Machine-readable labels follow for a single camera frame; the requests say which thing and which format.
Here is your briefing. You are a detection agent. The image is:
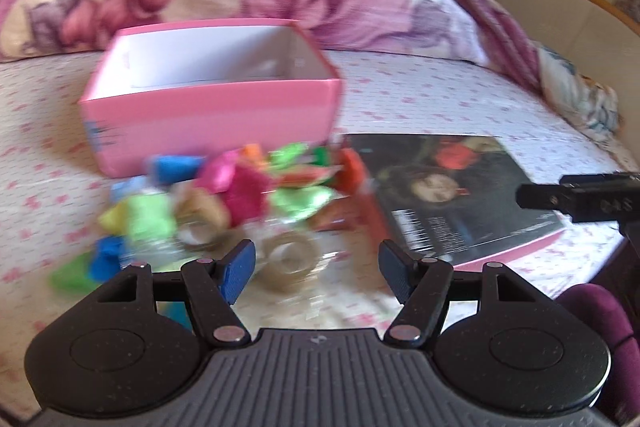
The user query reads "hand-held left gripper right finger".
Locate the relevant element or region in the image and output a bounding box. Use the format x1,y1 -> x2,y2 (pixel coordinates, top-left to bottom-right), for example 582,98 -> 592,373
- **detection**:
377,239 -> 546,349

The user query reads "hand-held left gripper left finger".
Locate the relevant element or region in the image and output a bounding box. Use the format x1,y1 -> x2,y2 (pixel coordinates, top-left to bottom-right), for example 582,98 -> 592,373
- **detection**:
92,239 -> 258,349

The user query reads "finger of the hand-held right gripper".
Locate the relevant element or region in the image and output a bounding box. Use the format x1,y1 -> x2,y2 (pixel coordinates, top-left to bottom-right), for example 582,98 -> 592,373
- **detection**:
517,174 -> 640,224

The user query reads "brown tape roll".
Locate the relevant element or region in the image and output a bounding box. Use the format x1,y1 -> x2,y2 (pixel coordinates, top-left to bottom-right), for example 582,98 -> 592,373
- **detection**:
172,189 -> 231,251
260,232 -> 323,294

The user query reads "pile of coloured clay packets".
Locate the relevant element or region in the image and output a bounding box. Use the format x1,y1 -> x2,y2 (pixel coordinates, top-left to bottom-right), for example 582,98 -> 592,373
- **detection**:
47,142 -> 371,328

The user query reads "pink cardboard box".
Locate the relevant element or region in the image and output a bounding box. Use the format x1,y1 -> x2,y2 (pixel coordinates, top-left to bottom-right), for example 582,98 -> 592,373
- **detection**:
77,19 -> 346,178

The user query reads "portrait print box lid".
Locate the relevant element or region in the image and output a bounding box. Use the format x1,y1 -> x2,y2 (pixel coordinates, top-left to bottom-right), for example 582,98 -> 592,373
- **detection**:
340,132 -> 573,270

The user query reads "blue floral pillow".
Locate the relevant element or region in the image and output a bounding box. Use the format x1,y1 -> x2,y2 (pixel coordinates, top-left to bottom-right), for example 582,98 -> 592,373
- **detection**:
537,44 -> 623,142

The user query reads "person's purple clothing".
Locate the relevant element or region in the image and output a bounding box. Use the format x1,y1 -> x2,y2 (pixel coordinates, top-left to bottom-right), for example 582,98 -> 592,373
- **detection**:
555,284 -> 640,408

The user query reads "cherry print bed sheet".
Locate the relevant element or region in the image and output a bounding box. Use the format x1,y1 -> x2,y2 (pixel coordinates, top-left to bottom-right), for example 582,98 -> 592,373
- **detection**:
0,47 -> 631,358

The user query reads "cream headboard with wooden trim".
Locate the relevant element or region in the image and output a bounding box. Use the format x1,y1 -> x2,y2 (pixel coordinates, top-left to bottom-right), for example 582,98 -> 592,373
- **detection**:
470,0 -> 640,128

